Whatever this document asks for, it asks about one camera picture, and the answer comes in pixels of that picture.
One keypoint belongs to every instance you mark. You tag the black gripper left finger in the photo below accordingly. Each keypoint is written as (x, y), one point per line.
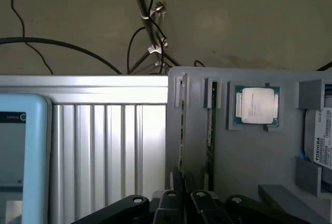
(168, 208)

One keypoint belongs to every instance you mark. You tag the metal tripod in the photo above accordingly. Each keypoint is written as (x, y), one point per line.
(141, 1)

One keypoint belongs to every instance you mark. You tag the silver Toshiba hard disk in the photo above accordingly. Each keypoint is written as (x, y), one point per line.
(321, 136)

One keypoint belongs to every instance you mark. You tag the CPU with silver lid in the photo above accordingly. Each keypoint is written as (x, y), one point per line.
(256, 104)

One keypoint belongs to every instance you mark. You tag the grey parts rack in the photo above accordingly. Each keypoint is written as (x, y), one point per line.
(243, 156)

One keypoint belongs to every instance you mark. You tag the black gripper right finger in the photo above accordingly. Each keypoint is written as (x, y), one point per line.
(207, 208)

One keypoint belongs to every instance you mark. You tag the light blue teach pendant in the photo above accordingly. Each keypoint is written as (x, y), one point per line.
(36, 156)

